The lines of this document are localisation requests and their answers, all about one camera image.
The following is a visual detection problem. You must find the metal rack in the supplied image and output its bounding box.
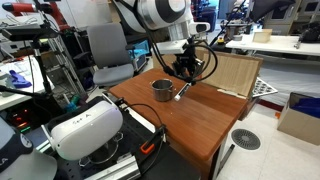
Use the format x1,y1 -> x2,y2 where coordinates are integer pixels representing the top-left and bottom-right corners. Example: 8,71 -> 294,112
46,33 -> 88,101

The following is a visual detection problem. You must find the long white table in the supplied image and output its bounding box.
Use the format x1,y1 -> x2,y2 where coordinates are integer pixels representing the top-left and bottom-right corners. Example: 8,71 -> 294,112
226,33 -> 320,57

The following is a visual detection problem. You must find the black stereo camera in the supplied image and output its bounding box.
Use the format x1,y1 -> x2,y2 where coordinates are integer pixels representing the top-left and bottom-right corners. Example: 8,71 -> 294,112
1,23 -> 60,42

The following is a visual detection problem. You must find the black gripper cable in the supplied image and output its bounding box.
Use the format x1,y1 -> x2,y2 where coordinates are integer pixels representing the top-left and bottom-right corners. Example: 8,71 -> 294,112
146,19 -> 220,85

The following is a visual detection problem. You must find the wooden table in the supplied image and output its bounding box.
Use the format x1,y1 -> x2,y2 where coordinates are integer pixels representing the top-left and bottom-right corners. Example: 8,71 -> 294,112
108,68 -> 250,180

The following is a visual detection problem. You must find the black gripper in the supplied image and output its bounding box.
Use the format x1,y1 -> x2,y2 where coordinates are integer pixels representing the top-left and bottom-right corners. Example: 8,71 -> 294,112
171,44 -> 205,86

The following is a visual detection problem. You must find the black and white marker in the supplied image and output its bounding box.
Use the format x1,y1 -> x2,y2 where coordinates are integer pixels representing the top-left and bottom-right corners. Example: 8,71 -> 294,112
173,81 -> 193,102

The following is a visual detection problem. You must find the black perforated bench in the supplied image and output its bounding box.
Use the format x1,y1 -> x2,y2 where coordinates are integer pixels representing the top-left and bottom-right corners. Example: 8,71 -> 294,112
23,95 -> 202,180

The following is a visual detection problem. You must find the white perforated plate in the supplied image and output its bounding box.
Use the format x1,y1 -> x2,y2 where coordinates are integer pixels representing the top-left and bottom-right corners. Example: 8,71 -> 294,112
251,76 -> 279,99

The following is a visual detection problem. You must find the small steel pot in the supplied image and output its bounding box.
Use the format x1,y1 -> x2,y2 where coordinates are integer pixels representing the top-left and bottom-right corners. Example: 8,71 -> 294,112
150,78 -> 175,103

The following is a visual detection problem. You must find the green handled tool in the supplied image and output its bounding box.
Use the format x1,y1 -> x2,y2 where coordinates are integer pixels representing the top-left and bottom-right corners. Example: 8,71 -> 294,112
62,93 -> 82,113

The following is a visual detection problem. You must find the teal screen device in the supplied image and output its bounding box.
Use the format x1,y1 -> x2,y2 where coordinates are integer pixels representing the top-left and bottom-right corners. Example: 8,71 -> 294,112
131,39 -> 150,73

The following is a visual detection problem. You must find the open cardboard box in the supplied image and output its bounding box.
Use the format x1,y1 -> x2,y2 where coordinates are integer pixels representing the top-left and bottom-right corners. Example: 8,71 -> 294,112
276,91 -> 320,147

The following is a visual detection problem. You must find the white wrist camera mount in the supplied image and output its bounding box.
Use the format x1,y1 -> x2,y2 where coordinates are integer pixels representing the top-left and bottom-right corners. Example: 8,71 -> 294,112
154,40 -> 188,56

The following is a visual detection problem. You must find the wooden board panel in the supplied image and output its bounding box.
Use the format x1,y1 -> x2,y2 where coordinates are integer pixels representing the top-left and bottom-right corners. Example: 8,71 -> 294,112
151,44 -> 264,100

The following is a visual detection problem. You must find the blue bag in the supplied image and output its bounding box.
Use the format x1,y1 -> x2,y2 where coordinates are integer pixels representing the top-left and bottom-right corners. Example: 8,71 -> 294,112
291,96 -> 320,119

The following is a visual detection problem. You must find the aluminium profile rail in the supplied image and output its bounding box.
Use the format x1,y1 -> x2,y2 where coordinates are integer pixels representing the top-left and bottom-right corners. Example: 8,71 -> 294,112
82,154 -> 141,180

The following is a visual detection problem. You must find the grey robot arm base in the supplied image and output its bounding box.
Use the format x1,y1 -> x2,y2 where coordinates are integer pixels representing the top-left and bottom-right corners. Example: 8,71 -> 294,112
0,115 -> 59,180

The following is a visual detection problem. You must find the round floor drain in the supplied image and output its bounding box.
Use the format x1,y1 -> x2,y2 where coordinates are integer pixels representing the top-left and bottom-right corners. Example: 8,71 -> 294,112
230,128 -> 262,151

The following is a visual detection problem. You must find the black camera stand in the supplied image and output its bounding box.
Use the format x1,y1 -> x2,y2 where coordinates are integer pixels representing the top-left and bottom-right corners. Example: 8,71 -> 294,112
0,39 -> 56,101

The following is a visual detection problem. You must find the small wooden box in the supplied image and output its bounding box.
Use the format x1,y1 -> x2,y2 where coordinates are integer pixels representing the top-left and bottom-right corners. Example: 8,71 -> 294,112
251,28 -> 274,44

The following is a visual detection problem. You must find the grey office chair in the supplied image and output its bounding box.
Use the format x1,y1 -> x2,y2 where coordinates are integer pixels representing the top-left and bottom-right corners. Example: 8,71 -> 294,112
72,22 -> 136,89

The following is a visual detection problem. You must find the blue glove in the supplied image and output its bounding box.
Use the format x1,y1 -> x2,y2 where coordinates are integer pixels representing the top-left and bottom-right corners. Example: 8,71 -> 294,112
8,69 -> 34,90

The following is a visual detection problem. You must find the white VR headset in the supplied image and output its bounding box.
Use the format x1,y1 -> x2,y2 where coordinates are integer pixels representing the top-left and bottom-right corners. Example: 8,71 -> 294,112
41,99 -> 125,162

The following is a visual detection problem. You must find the black bench cable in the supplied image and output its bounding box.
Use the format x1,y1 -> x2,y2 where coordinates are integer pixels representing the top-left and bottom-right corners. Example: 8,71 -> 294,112
124,102 -> 168,168

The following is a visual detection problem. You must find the white side table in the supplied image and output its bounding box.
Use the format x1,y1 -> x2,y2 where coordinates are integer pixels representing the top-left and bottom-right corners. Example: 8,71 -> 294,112
0,54 -> 46,112

